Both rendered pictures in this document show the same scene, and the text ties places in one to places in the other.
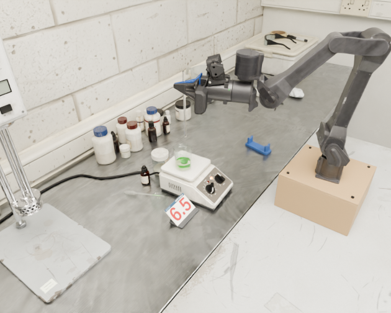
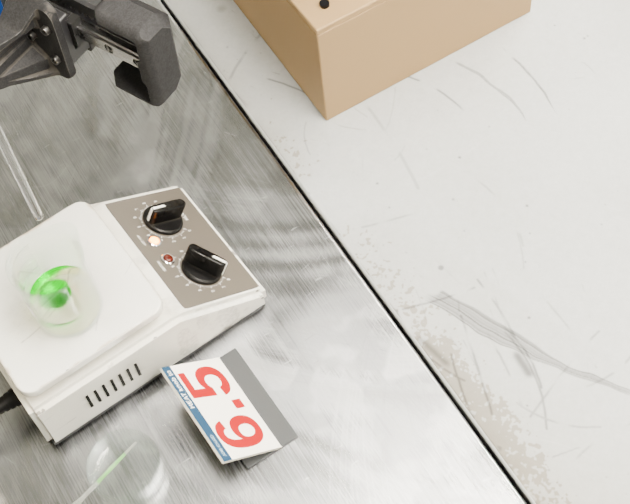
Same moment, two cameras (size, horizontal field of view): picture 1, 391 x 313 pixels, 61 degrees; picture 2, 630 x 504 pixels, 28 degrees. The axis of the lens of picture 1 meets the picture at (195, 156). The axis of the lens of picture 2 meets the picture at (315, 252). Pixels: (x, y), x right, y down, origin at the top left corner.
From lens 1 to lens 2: 0.60 m
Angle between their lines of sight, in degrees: 46
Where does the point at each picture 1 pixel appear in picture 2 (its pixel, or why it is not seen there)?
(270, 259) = (533, 233)
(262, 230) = (416, 201)
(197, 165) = (89, 255)
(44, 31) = not seen: outside the picture
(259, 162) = (95, 62)
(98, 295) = not seen: outside the picture
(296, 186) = (378, 15)
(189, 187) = (170, 332)
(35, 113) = not seen: outside the picture
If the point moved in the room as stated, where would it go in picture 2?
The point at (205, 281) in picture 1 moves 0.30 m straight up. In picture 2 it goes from (540, 441) to (587, 233)
